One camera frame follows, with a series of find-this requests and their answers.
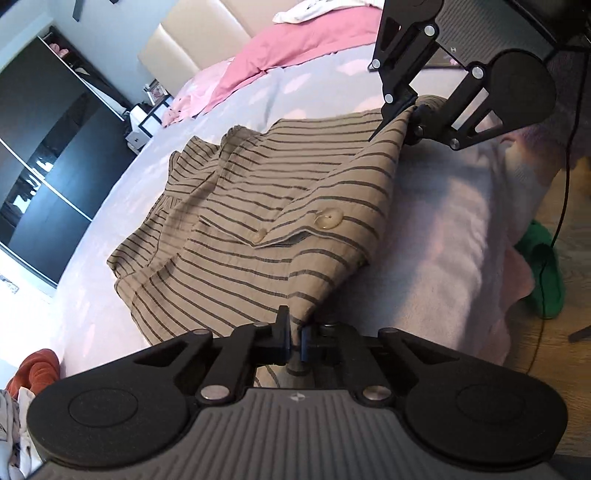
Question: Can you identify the beige striped shirt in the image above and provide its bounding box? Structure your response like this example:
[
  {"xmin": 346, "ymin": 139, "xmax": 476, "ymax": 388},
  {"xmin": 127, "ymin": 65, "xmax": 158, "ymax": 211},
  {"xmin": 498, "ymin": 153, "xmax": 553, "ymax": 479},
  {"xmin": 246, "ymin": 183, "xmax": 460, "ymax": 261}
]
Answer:
[{"xmin": 106, "ymin": 94, "xmax": 447, "ymax": 388}]

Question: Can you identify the pile of folded clothes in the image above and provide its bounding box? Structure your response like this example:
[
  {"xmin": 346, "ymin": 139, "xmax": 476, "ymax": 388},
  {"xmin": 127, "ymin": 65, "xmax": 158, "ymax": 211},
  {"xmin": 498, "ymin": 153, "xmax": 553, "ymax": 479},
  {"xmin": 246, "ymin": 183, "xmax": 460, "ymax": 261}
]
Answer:
[{"xmin": 0, "ymin": 387, "xmax": 42, "ymax": 480}]

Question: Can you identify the dark pink pillow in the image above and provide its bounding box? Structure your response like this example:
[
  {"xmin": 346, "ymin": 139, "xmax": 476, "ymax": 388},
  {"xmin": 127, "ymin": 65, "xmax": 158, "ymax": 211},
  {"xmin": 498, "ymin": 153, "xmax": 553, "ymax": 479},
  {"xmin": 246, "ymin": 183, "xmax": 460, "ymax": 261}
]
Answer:
[{"xmin": 204, "ymin": 6, "xmax": 382, "ymax": 113}]

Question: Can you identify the white patterned garment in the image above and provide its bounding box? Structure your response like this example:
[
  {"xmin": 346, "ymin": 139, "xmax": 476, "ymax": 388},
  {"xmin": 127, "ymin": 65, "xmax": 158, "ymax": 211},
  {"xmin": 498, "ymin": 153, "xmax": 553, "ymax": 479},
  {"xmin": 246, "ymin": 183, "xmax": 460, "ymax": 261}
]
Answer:
[{"xmin": 273, "ymin": 0, "xmax": 385, "ymax": 24}]

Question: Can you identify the light pink blanket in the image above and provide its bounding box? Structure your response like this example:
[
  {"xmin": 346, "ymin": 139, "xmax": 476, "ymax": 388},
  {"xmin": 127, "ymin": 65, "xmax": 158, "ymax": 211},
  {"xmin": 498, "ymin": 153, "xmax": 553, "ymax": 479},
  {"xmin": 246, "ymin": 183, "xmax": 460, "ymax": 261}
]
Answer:
[{"xmin": 317, "ymin": 127, "xmax": 564, "ymax": 364}]

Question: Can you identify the green object on floor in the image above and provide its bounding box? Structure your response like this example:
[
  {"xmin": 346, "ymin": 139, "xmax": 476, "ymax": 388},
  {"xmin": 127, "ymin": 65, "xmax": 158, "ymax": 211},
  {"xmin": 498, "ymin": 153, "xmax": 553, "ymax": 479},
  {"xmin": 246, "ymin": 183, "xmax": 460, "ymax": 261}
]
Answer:
[{"xmin": 515, "ymin": 220, "xmax": 565, "ymax": 320}]

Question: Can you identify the polka dot bed cover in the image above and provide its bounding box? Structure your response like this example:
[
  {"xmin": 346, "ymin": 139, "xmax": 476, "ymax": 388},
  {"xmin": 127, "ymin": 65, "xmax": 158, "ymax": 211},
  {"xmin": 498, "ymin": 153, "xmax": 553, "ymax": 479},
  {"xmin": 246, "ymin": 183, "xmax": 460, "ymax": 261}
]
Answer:
[{"xmin": 54, "ymin": 45, "xmax": 383, "ymax": 377}]

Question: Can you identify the light pink pillow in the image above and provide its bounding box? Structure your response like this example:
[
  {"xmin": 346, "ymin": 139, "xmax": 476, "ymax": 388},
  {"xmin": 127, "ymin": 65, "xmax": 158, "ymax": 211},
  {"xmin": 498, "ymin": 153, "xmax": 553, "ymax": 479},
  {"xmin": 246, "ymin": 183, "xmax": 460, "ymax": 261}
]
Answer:
[{"xmin": 161, "ymin": 57, "xmax": 233, "ymax": 128}]

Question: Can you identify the beige padded headboard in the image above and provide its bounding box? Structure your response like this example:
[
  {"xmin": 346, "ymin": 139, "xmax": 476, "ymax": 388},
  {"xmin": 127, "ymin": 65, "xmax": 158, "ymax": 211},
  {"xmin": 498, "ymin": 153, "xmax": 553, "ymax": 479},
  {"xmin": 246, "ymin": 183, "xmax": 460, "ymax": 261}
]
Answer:
[{"xmin": 137, "ymin": 0, "xmax": 297, "ymax": 95}]

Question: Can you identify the rust red knitted garment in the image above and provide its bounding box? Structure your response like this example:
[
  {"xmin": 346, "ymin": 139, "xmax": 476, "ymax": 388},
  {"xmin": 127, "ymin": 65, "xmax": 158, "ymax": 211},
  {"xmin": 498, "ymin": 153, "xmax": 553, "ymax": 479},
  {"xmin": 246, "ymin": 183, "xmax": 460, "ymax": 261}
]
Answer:
[{"xmin": 6, "ymin": 349, "xmax": 60, "ymax": 400}]

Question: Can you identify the white bedside table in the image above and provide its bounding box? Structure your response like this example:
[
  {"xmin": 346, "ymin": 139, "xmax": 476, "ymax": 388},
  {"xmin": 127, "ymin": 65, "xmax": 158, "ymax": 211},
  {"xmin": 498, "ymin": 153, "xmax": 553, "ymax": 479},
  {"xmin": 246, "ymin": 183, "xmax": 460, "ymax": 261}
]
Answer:
[{"xmin": 125, "ymin": 80, "xmax": 173, "ymax": 154}]

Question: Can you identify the black sliding wardrobe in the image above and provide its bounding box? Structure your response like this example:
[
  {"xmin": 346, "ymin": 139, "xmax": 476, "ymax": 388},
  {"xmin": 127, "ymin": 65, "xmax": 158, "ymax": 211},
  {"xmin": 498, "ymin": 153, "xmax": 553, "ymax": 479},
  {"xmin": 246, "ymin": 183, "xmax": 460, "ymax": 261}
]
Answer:
[{"xmin": 1, "ymin": 38, "xmax": 134, "ymax": 286}]

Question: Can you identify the black cable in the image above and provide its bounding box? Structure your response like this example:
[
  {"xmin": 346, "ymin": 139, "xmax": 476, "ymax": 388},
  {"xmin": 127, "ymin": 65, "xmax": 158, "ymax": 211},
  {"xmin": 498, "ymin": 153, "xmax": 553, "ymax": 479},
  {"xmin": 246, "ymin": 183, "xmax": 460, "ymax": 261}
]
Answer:
[{"xmin": 526, "ymin": 68, "xmax": 584, "ymax": 375}]

